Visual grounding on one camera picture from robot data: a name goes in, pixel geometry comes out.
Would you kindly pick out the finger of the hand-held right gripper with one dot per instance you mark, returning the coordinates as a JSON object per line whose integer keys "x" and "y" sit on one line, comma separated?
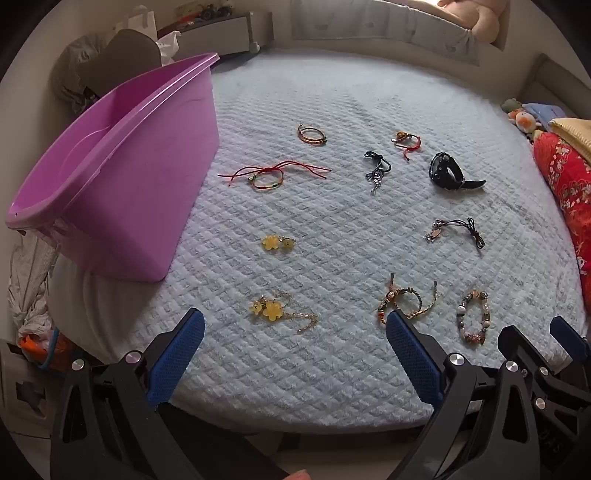
{"x": 512, "y": 341}
{"x": 568, "y": 339}

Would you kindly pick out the pile of clothes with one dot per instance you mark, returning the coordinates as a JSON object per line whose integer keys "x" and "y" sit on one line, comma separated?
{"x": 32, "y": 277}

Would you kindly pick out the white orange plush toy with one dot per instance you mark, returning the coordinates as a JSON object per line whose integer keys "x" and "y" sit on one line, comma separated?
{"x": 524, "y": 121}

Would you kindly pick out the white plastic bag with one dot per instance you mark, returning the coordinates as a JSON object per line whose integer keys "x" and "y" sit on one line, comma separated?
{"x": 168, "y": 46}

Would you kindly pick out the small yellow flower charm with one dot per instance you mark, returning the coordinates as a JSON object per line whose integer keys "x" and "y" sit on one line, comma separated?
{"x": 269, "y": 242}

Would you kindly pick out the yellow pillow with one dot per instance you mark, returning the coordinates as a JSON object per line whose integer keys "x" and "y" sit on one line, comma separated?
{"x": 575, "y": 131}

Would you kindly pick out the orange cloth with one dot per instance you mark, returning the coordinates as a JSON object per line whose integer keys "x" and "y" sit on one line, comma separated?
{"x": 32, "y": 346}

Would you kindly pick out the white low cabinet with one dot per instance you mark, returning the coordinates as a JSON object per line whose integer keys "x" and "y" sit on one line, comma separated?
{"x": 217, "y": 34}

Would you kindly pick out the person's left hand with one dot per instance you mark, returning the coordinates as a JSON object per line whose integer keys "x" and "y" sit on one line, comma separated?
{"x": 300, "y": 475}

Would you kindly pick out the red floral quilt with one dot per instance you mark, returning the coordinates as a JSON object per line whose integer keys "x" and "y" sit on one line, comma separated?
{"x": 570, "y": 184}

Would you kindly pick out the purple plastic tub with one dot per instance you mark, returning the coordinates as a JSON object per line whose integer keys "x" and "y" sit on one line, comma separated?
{"x": 138, "y": 184}

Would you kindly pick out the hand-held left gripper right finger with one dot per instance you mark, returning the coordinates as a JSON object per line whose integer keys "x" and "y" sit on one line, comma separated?
{"x": 413, "y": 355}

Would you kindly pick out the grey headboard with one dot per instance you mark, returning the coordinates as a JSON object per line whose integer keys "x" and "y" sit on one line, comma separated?
{"x": 549, "y": 78}

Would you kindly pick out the black wrist watch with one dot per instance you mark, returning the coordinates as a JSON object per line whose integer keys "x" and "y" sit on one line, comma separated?
{"x": 445, "y": 177}

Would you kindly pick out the green plush toy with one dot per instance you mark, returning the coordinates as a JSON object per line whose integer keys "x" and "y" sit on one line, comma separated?
{"x": 510, "y": 105}

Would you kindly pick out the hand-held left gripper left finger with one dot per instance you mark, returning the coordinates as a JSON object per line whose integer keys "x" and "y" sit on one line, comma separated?
{"x": 178, "y": 355}

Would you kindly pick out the white paper bag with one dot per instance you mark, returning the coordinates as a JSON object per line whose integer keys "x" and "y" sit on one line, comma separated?
{"x": 138, "y": 21}

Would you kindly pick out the light blue quilted bedspread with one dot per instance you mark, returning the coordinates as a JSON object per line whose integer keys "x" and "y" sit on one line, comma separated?
{"x": 323, "y": 369}

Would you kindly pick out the grey jacket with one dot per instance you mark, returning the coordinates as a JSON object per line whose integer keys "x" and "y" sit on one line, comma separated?
{"x": 69, "y": 69}

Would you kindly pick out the beige teddy bear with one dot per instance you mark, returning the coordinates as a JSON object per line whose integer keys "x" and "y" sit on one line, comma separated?
{"x": 480, "y": 23}

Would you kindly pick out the toys on cabinet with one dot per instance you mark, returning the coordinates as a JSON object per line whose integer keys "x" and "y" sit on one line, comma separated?
{"x": 207, "y": 11}

